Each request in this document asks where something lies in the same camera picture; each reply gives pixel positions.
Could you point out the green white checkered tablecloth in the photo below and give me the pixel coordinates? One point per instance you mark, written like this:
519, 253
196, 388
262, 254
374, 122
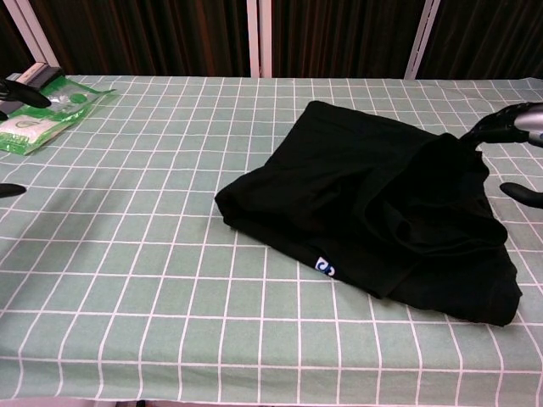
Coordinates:
127, 254

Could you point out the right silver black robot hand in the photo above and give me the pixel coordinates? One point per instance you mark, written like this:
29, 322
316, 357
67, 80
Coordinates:
505, 120

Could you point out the white screen frame post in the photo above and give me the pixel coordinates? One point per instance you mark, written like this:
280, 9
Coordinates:
420, 38
36, 38
259, 38

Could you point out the dark pleated curtain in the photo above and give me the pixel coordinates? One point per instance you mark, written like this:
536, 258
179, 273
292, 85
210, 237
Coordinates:
348, 38
148, 38
488, 38
12, 38

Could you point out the black T-shirt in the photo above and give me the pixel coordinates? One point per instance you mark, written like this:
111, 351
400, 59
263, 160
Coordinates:
360, 203

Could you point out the green plastic package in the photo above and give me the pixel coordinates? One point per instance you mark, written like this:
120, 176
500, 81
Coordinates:
63, 110

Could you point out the beige wooden strip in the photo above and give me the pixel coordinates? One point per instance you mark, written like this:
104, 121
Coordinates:
36, 68

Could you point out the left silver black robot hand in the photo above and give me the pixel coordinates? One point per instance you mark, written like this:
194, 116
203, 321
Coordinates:
21, 91

